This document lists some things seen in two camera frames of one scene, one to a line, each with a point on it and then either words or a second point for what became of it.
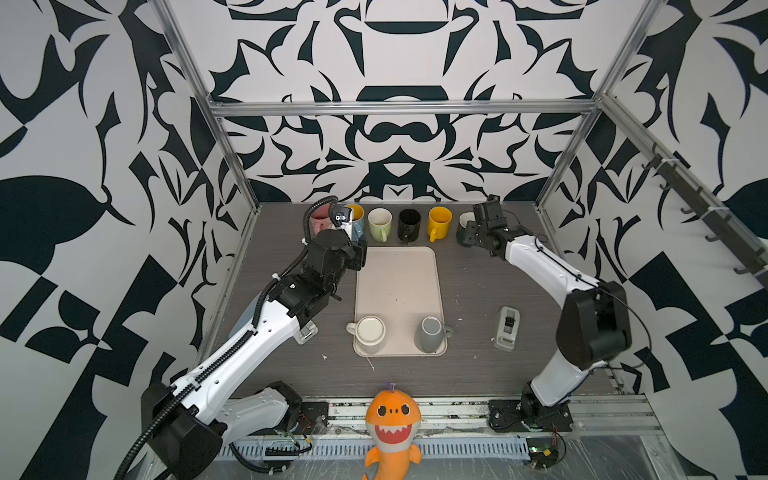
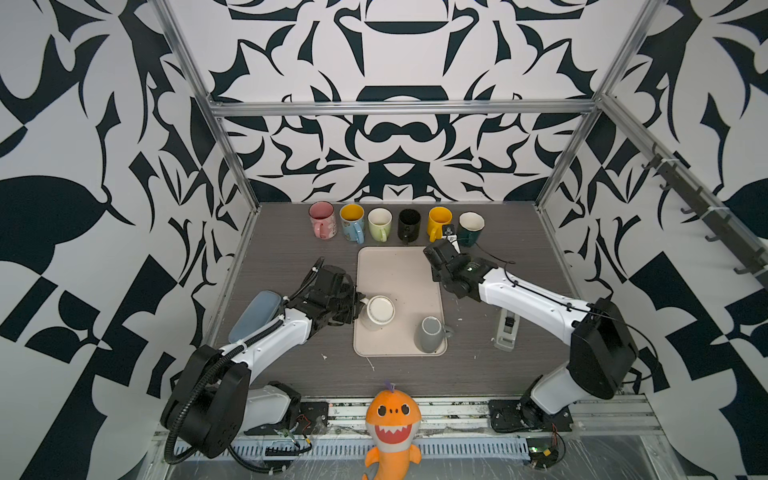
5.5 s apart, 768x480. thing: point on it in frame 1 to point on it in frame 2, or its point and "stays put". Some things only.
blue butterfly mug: [358, 215] stays put
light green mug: [379, 223] stays put
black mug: [409, 221] stays put
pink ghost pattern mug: [320, 219] stays put
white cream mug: [369, 333] to [377, 310]
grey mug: [432, 334] stays put
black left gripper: [355, 252] to [356, 305]
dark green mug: [463, 220] stays put
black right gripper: [469, 233] to [436, 276]
